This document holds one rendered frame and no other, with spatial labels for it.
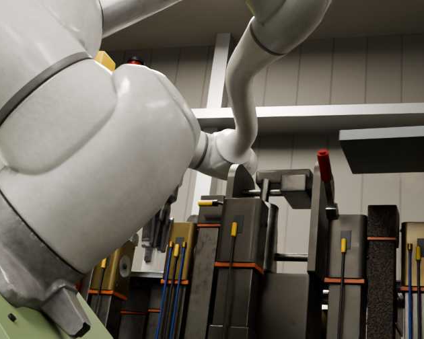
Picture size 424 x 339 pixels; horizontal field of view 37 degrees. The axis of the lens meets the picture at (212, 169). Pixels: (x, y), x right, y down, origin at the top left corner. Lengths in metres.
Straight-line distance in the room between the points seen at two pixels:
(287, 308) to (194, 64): 3.19
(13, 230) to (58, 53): 0.19
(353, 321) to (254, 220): 0.23
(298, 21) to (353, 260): 0.44
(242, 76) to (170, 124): 0.67
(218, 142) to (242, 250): 0.57
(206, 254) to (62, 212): 0.57
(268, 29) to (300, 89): 2.67
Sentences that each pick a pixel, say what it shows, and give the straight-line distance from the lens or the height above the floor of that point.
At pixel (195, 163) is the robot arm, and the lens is 1.62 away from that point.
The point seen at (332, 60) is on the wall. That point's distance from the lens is 3.98.
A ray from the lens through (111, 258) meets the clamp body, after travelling 1.35.
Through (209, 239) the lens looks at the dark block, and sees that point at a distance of 1.21.
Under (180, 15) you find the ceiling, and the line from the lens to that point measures 4.01.
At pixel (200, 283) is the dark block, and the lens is 1.20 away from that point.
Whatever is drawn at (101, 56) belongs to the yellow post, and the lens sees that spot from 2.52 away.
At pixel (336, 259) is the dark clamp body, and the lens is 1.14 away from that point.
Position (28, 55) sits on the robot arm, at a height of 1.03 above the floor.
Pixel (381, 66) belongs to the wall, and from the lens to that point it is 3.92.
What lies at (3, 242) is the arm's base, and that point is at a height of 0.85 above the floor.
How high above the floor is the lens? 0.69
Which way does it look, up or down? 22 degrees up
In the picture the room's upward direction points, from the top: 8 degrees clockwise
